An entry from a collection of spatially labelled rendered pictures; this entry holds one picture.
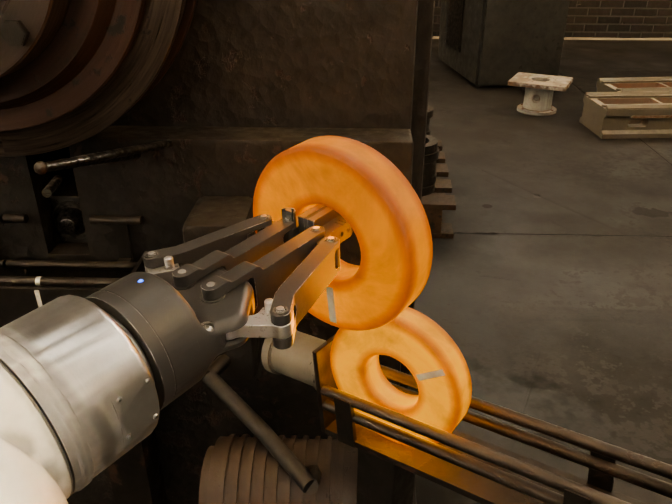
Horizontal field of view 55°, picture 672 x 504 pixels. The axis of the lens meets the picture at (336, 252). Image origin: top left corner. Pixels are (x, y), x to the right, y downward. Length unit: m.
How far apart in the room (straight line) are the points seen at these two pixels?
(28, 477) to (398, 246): 0.27
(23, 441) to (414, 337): 0.40
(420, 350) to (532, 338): 1.42
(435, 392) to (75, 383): 0.40
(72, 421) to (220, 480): 0.53
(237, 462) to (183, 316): 0.50
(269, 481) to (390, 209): 0.48
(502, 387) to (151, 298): 1.53
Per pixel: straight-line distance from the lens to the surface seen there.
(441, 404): 0.65
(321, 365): 0.70
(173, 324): 0.36
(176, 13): 0.73
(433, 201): 2.52
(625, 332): 2.16
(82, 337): 0.33
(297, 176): 0.48
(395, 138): 0.85
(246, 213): 0.82
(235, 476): 0.84
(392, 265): 0.46
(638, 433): 1.80
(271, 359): 0.77
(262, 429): 0.83
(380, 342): 0.65
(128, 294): 0.36
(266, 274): 0.42
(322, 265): 0.42
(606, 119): 3.98
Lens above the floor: 1.13
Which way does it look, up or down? 28 degrees down
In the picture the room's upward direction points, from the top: straight up
